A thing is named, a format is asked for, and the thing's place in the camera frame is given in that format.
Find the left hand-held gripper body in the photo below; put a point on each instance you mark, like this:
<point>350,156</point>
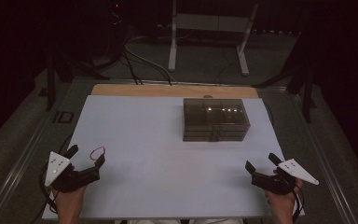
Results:
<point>57,166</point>

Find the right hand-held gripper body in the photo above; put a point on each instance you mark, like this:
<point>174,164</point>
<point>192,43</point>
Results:
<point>295,169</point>

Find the red rubber band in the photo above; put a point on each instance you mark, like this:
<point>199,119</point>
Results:
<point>90,154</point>

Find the smoky transparent divided drawer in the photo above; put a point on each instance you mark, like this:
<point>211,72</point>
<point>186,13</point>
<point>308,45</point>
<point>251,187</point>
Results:
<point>199,137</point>

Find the smoky transparent storage box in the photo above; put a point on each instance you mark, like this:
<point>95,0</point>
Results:
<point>214,107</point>

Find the person's left hand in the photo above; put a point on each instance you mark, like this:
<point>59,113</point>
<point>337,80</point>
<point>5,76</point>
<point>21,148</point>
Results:
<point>70,200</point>

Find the person's right hand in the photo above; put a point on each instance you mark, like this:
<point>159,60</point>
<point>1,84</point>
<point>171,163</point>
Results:
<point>281,203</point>

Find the white table mat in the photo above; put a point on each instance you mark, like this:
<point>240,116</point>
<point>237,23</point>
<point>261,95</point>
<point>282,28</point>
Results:
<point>155,174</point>

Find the black stand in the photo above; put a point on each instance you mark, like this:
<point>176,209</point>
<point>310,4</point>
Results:
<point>306,93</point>
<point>50,84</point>

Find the white metal stand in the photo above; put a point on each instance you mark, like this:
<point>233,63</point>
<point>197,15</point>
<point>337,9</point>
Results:
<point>213,22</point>

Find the black rectangular floor frame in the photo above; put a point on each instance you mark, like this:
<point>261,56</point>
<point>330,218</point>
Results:
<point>63,112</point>

